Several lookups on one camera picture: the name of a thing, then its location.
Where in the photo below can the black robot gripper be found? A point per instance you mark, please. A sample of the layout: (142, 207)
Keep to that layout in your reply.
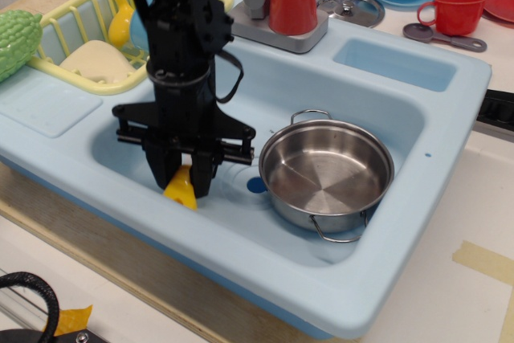
(186, 116)

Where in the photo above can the toy knife yellow handle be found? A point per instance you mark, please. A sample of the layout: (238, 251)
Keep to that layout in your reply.
(180, 188)

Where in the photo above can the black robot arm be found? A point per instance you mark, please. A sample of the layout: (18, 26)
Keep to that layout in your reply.
(185, 37)

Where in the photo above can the stainless steel pot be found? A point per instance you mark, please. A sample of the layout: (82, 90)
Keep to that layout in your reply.
(325, 175)

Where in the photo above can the steel pot lid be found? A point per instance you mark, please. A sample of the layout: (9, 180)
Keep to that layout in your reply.
(364, 13)

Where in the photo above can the blue cup in rack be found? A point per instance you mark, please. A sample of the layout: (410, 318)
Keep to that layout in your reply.
(137, 33)

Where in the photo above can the yellow toy spoon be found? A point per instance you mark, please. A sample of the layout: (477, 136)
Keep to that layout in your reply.
(119, 29)

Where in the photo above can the grey toy faucet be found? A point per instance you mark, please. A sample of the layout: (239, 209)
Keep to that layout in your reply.
(251, 21)

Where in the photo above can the yellow dish rack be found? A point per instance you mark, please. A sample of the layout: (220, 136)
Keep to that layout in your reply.
(74, 23)

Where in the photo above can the yellow tape piece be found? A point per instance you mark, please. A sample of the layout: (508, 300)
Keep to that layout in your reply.
(73, 320)

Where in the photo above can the green toy vegetable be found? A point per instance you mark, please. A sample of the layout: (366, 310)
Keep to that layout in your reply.
(21, 33)

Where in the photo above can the light blue toy sink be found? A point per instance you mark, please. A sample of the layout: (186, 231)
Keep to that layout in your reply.
(420, 101)

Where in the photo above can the grey toy spoon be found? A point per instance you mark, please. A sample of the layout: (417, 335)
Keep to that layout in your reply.
(425, 34)

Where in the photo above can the red plastic mug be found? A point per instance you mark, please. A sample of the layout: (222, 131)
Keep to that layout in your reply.
(453, 17)

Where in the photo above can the black rail at right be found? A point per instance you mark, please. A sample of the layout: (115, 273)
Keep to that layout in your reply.
(497, 109)

